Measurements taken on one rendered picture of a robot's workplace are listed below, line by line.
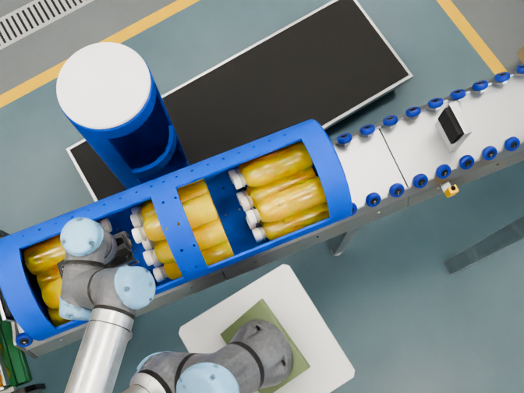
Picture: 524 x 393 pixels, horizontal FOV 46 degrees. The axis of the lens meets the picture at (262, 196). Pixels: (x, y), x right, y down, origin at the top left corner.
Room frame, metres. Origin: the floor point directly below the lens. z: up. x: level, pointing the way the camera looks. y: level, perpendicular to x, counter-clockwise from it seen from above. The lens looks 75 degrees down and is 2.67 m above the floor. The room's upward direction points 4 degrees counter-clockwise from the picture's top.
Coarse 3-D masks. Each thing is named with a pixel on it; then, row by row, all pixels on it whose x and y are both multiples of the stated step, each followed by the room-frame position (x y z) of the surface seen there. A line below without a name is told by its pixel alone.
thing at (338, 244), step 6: (354, 228) 0.45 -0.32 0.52; (342, 234) 0.45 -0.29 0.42; (348, 234) 0.44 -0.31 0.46; (354, 234) 0.45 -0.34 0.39; (336, 240) 0.46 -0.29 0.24; (342, 240) 0.44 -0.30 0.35; (348, 240) 0.45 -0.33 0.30; (330, 246) 0.48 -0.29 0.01; (336, 246) 0.45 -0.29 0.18; (342, 246) 0.45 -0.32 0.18; (336, 252) 0.44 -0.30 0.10
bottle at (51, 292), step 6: (48, 282) 0.23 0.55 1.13; (54, 282) 0.23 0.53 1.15; (60, 282) 0.22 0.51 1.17; (48, 288) 0.22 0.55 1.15; (54, 288) 0.21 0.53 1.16; (60, 288) 0.21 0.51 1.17; (42, 294) 0.20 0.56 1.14; (48, 294) 0.20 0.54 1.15; (54, 294) 0.20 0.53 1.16; (60, 294) 0.20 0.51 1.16; (48, 300) 0.18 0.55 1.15; (54, 300) 0.18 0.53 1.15; (48, 306) 0.17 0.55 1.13; (54, 306) 0.17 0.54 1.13
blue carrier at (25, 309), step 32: (288, 128) 0.60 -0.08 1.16; (320, 128) 0.57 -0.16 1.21; (224, 160) 0.51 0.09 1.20; (320, 160) 0.48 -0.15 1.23; (128, 192) 0.44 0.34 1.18; (160, 192) 0.43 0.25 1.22; (224, 192) 0.48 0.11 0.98; (64, 224) 0.36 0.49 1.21; (128, 224) 0.40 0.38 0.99; (160, 224) 0.34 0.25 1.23; (224, 224) 0.40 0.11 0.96; (320, 224) 0.34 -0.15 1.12; (0, 256) 0.29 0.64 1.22; (192, 256) 0.27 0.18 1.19; (32, 288) 0.23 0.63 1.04; (160, 288) 0.20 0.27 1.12; (32, 320) 0.13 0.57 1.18
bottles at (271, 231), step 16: (288, 176) 0.48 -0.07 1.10; (304, 176) 0.48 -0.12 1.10; (240, 192) 0.47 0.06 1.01; (256, 192) 0.45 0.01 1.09; (272, 192) 0.44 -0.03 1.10; (320, 208) 0.39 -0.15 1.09; (256, 224) 0.38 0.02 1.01; (272, 224) 0.36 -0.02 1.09; (288, 224) 0.35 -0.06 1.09; (304, 224) 0.35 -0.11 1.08; (256, 240) 0.32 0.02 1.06; (208, 256) 0.28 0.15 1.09; (224, 256) 0.28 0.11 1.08; (48, 272) 0.26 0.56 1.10; (160, 272) 0.25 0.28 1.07; (176, 272) 0.24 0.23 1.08; (64, 320) 0.14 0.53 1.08
